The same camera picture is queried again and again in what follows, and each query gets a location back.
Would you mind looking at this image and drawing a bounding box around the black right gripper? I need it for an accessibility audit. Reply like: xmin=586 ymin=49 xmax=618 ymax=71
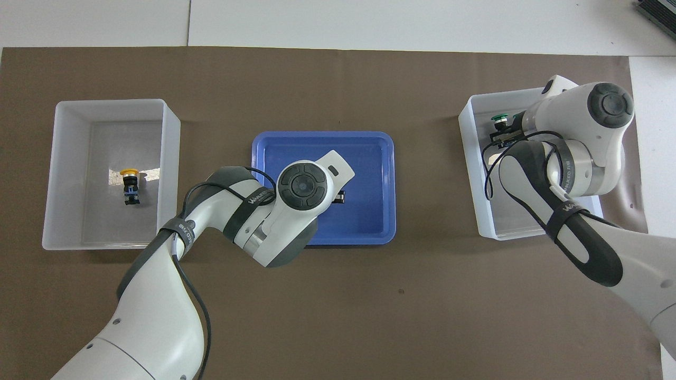
xmin=490 ymin=126 xmax=524 ymax=147

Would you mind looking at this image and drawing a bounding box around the yellow push button switch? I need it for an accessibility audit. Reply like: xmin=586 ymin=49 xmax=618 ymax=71
xmin=119 ymin=168 xmax=142 ymax=206

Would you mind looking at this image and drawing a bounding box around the blue plastic tray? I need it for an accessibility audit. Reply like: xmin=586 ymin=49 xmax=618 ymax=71
xmin=250 ymin=131 xmax=397 ymax=246

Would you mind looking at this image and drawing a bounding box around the translucent white plastic box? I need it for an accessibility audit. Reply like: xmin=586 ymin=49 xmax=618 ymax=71
xmin=458 ymin=84 xmax=605 ymax=241
xmin=42 ymin=99 xmax=181 ymax=251

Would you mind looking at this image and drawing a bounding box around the brown table mat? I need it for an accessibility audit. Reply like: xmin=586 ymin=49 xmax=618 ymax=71
xmin=0 ymin=46 xmax=664 ymax=380

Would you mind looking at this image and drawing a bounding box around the black ribbed device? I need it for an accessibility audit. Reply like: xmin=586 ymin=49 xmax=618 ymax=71
xmin=634 ymin=0 xmax=676 ymax=41

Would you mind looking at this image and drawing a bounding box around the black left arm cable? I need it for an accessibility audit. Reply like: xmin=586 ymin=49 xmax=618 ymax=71
xmin=172 ymin=166 xmax=278 ymax=380

